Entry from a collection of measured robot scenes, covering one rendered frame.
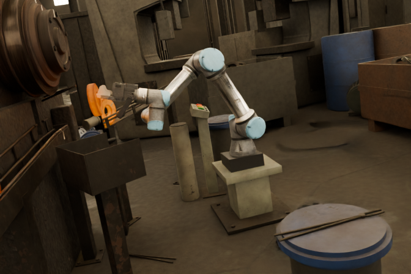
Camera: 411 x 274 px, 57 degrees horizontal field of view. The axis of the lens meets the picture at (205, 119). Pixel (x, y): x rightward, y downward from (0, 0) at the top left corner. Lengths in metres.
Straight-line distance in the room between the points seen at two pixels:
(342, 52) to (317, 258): 3.70
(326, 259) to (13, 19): 1.41
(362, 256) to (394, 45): 3.89
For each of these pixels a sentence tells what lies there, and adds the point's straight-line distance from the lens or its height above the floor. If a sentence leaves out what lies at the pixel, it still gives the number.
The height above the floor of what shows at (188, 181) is 0.14.
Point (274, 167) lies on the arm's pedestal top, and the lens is 2.10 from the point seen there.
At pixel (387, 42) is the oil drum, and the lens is 4.82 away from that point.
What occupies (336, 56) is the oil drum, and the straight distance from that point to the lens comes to 4.64.
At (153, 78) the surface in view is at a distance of 4.47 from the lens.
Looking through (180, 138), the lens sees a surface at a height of 0.44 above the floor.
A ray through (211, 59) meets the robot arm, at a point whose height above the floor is 0.92.
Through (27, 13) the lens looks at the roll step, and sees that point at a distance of 1.78.
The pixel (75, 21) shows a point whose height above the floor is 1.63.
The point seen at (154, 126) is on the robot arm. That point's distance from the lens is 1.81.
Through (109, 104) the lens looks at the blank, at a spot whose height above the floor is 0.74.
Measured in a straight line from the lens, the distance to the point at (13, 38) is 1.70.
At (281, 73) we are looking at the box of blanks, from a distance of 4.13.
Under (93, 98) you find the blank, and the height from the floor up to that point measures 0.84.
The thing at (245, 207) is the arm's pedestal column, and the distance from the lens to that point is 2.18.
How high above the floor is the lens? 0.99
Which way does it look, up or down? 11 degrees down
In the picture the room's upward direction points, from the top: 9 degrees counter-clockwise
